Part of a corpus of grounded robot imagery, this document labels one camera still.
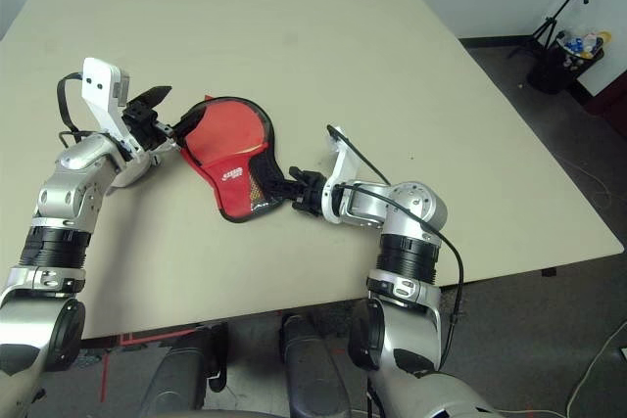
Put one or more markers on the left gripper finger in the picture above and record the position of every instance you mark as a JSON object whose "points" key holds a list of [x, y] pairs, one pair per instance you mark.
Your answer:
{"points": [[178, 125], [157, 94]]}

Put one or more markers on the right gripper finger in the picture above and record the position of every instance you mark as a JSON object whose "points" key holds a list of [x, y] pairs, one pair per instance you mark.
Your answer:
{"points": [[303, 177], [286, 192]]}

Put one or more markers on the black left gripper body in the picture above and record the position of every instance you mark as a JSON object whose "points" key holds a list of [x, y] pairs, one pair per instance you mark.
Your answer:
{"points": [[142, 122]]}

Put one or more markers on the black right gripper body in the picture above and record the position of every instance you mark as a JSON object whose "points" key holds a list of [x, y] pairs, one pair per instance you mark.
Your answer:
{"points": [[309, 199]]}

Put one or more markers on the red ping-pong paddle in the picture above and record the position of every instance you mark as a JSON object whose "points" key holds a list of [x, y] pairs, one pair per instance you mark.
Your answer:
{"points": [[230, 129]]}

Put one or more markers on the red black paddle case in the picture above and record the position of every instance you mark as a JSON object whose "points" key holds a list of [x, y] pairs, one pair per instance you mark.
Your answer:
{"points": [[230, 193]]}

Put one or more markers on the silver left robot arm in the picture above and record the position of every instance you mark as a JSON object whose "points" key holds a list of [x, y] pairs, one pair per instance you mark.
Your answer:
{"points": [[73, 178]]}

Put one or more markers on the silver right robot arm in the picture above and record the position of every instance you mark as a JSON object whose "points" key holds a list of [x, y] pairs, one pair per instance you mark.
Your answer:
{"points": [[416, 202]]}

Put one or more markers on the grey right robot leg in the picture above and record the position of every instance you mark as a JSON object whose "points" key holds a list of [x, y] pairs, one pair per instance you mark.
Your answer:
{"points": [[308, 374]]}

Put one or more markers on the grey robot leg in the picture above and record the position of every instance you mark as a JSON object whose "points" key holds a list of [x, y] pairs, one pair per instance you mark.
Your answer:
{"points": [[181, 374], [308, 374]]}

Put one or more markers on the grey left robot leg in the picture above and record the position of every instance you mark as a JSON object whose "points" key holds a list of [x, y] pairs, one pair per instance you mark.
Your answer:
{"points": [[181, 374]]}

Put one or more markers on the black trash bin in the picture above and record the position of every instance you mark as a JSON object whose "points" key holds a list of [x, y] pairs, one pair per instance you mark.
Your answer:
{"points": [[548, 73]]}

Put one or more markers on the black tripod stand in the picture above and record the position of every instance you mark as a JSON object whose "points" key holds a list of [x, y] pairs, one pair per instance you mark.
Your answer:
{"points": [[551, 26]]}

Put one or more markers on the dark red cabinet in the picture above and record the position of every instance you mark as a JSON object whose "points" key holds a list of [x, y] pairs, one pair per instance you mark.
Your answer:
{"points": [[612, 105]]}

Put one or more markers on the white board panel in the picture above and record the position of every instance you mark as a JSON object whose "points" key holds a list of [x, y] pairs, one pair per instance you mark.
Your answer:
{"points": [[612, 65]]}

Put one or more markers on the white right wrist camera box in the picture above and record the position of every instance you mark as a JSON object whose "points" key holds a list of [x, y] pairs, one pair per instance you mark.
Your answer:
{"points": [[345, 163]]}

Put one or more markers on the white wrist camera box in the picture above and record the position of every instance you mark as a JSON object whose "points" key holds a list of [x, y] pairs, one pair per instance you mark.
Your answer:
{"points": [[345, 163], [98, 82]]}

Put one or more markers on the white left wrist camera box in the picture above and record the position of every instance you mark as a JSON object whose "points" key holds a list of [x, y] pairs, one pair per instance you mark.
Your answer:
{"points": [[98, 82]]}

